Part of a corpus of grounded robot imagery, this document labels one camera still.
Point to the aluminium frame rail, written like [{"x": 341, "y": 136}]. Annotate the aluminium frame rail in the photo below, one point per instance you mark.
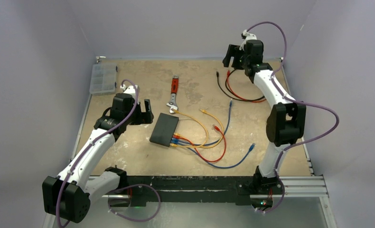
[{"x": 293, "y": 187}]

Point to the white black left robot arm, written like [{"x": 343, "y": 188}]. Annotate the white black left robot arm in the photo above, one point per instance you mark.
[{"x": 80, "y": 166}]

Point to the silver adjustable wrench red handle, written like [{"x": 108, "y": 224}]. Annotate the silver adjustable wrench red handle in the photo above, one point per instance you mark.
[{"x": 174, "y": 88}]

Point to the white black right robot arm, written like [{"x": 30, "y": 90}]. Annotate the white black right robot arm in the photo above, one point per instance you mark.
[{"x": 285, "y": 124}]

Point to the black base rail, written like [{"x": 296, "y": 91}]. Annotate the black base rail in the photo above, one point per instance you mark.
[{"x": 239, "y": 190}]

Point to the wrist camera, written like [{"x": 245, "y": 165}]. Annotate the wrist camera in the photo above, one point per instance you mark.
[
  {"x": 132, "y": 90},
  {"x": 246, "y": 36}
]

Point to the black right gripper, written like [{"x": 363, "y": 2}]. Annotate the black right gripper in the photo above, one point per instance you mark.
[{"x": 233, "y": 51}]

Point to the clear plastic organizer box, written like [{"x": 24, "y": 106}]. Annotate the clear plastic organizer box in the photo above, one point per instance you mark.
[{"x": 103, "y": 79}]

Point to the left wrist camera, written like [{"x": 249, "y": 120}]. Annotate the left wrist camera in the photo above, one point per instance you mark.
[{"x": 132, "y": 90}]

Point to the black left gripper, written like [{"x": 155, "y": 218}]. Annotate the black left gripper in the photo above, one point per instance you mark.
[{"x": 144, "y": 117}]

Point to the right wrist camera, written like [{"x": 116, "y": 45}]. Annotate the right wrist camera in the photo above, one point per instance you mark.
[{"x": 246, "y": 36}]

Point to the black network switch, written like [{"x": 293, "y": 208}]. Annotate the black network switch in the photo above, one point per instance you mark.
[{"x": 164, "y": 129}]

